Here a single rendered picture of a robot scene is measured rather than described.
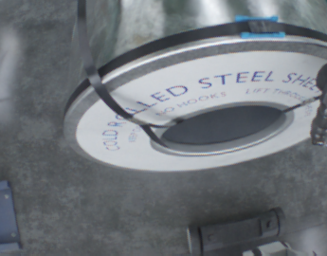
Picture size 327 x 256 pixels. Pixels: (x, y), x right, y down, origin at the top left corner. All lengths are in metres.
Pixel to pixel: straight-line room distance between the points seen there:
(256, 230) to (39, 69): 1.93
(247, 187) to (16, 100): 1.79
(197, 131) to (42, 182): 1.12
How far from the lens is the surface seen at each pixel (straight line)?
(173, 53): 0.63
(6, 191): 2.15
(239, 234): 1.71
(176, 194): 1.86
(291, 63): 0.77
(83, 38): 0.75
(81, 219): 1.92
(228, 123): 1.44
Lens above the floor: 1.84
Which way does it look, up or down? 66 degrees down
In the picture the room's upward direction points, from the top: 1 degrees clockwise
